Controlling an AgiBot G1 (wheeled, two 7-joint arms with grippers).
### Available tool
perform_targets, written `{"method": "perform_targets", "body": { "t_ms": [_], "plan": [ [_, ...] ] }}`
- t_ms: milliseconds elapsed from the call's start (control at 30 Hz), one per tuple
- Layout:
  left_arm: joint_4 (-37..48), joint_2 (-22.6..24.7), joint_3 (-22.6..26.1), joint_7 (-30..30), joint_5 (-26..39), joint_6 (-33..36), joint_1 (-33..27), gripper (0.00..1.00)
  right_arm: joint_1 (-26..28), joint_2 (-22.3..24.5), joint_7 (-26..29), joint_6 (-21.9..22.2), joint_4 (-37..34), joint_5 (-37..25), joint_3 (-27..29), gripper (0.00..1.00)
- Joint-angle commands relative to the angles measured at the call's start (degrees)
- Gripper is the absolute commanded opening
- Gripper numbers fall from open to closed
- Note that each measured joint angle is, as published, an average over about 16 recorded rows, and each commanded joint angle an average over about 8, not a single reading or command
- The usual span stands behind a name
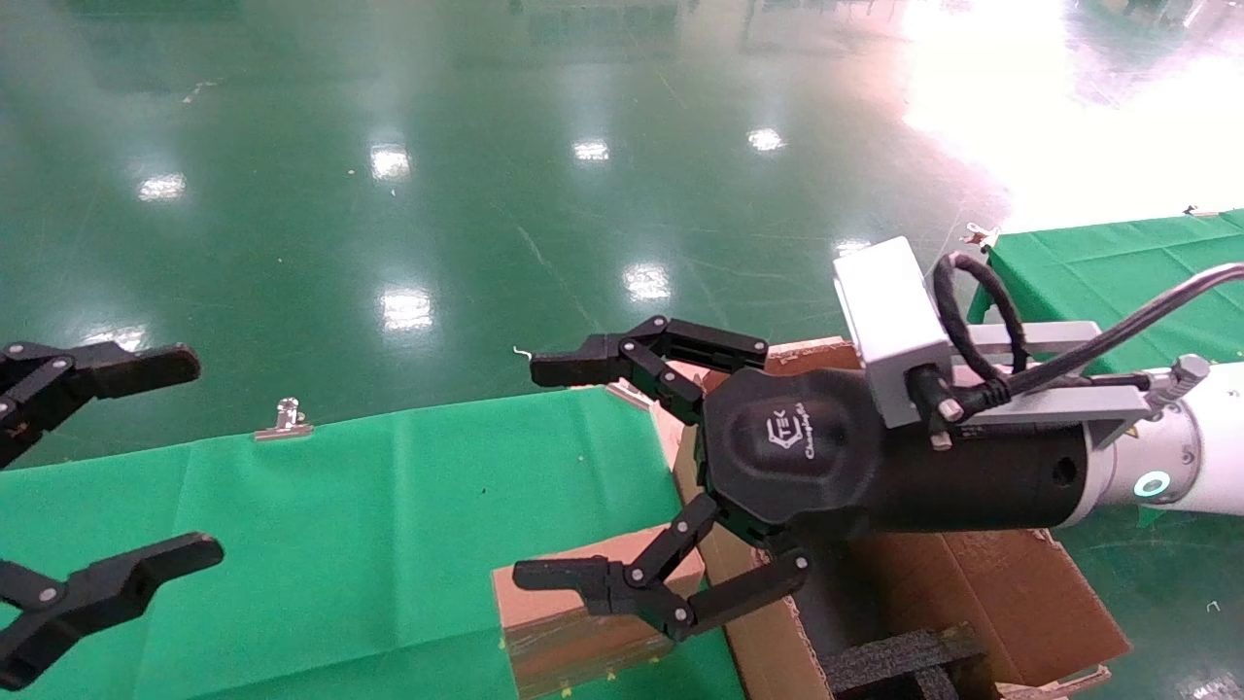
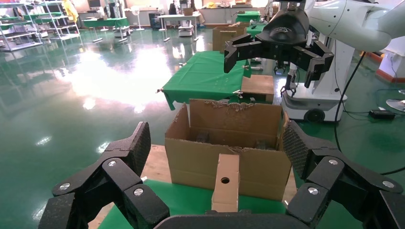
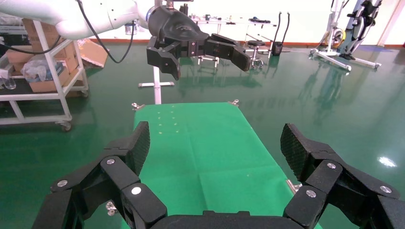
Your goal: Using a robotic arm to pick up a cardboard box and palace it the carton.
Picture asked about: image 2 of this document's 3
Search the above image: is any metal shelving rack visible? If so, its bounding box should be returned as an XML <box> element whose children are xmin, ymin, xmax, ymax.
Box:
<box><xmin>0</xmin><ymin>1</ymin><xmax>43</xmax><ymax>52</ymax></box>
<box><xmin>34</xmin><ymin>0</ymin><xmax>81</xmax><ymax>40</ymax></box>

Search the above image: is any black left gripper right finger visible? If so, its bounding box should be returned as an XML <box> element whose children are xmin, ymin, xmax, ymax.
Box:
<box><xmin>282</xmin><ymin>120</ymin><xmax>405</xmax><ymax>229</ymax></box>

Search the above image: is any yellow garment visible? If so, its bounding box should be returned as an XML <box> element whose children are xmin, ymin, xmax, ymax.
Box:
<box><xmin>62</xmin><ymin>0</ymin><xmax>79</xmax><ymax>23</ymax></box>

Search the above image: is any tall open cardboard carton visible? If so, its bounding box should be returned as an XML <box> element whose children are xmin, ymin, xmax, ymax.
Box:
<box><xmin>212</xmin><ymin>25</ymin><xmax>247</xmax><ymax>53</ymax></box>

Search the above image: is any brown cardboard box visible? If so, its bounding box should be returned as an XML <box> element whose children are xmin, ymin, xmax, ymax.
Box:
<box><xmin>241</xmin><ymin>74</ymin><xmax>275</xmax><ymax>104</ymax></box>

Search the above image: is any green cloth covered table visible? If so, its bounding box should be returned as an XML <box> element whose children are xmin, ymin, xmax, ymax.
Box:
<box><xmin>246</xmin><ymin>24</ymin><xmax>266</xmax><ymax>37</ymax></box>
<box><xmin>235</xmin><ymin>11</ymin><xmax>262</xmax><ymax>23</ymax></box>
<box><xmin>82</xmin><ymin>17</ymin><xmax>130</xmax><ymax>42</ymax></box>

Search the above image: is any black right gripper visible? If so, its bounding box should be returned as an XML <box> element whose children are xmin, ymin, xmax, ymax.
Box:
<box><xmin>224</xmin><ymin>9</ymin><xmax>335</xmax><ymax>89</ymax></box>

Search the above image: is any white idle robot base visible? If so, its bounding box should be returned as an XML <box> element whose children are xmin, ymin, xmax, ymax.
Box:
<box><xmin>281</xmin><ymin>31</ymin><xmax>355</xmax><ymax>123</ymax></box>

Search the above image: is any grey round stand base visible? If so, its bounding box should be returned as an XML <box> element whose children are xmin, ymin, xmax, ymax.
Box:
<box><xmin>386</xmin><ymin>90</ymin><xmax>405</xmax><ymax>113</ymax></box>

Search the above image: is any thin black floor cable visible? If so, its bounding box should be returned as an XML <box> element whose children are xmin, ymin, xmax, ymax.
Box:
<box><xmin>341</xmin><ymin>89</ymin><xmax>405</xmax><ymax>115</ymax></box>

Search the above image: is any black power adapter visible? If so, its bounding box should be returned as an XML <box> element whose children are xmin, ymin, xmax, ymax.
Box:
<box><xmin>368</xmin><ymin>109</ymin><xmax>396</xmax><ymax>121</ymax></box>

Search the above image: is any white cabinet red base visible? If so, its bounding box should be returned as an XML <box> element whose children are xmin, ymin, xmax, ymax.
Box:
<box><xmin>376</xmin><ymin>38</ymin><xmax>405</xmax><ymax>83</ymax></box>

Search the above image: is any white table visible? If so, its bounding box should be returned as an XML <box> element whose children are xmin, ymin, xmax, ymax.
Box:
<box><xmin>157</xmin><ymin>13</ymin><xmax>202</xmax><ymax>42</ymax></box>

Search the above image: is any black camera cable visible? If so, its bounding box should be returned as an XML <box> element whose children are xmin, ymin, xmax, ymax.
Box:
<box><xmin>333</xmin><ymin>52</ymin><xmax>405</xmax><ymax>176</ymax></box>

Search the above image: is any white pedestal fan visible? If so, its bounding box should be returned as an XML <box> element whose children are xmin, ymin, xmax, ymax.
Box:
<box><xmin>130</xmin><ymin>5</ymin><xmax>145</xmax><ymax>31</ymax></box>

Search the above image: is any large open cardboard carton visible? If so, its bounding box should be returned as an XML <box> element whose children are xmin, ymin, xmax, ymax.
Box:
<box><xmin>164</xmin><ymin>99</ymin><xmax>292</xmax><ymax>202</ymax></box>

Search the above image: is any green tablecloth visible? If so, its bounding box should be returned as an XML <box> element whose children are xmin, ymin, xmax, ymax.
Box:
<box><xmin>162</xmin><ymin>51</ymin><xmax>252</xmax><ymax>111</ymax></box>
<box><xmin>98</xmin><ymin>179</ymin><xmax>287</xmax><ymax>229</ymax></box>

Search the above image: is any small cardboard box with hole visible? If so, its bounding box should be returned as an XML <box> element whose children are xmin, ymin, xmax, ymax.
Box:
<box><xmin>211</xmin><ymin>154</ymin><xmax>240</xmax><ymax>213</ymax></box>

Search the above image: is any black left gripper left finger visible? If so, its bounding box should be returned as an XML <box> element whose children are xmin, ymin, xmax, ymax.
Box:
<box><xmin>38</xmin><ymin>121</ymin><xmax>171</xmax><ymax>229</ymax></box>

